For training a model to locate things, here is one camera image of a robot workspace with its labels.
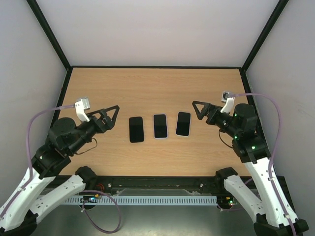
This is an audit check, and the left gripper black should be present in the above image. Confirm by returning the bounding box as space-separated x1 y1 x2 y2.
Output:
68 105 120 154

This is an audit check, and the blue phone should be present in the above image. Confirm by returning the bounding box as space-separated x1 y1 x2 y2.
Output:
129 117 144 142

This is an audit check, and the black phone case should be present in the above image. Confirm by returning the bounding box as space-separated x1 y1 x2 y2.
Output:
128 116 145 144

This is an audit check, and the clear phone case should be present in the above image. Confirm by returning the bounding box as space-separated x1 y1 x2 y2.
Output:
175 112 192 137

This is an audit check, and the dark blue phone screen up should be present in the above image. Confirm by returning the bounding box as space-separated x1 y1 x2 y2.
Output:
176 112 191 136

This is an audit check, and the silver white phone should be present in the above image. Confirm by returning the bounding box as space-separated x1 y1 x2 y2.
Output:
154 114 168 138

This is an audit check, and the lilac phone case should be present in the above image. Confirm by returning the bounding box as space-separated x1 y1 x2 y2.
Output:
153 113 169 140

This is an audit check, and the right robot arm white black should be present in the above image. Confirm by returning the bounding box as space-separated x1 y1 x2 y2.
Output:
192 98 309 236

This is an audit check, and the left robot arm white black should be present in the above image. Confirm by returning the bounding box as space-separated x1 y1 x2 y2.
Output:
0 105 120 236

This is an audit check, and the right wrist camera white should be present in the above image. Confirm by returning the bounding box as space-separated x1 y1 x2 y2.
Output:
220 91 235 114

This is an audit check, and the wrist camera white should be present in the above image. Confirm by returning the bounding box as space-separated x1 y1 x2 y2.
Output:
220 91 235 114
74 97 91 122

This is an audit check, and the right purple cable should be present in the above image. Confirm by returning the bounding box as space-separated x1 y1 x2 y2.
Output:
216 92 298 236

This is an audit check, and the purple cable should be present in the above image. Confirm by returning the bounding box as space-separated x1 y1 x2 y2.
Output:
216 92 298 236
0 104 121 233

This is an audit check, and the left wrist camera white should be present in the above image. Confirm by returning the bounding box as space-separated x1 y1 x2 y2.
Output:
74 97 91 122

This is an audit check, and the black front mounting rail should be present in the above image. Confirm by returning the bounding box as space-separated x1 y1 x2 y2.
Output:
23 175 287 197

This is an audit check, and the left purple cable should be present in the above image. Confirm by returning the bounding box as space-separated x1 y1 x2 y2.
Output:
0 104 121 233

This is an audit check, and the light blue slotted cable duct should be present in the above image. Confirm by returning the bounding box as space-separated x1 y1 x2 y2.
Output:
63 195 217 206

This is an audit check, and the black aluminium frame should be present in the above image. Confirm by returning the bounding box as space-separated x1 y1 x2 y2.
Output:
5 0 304 236

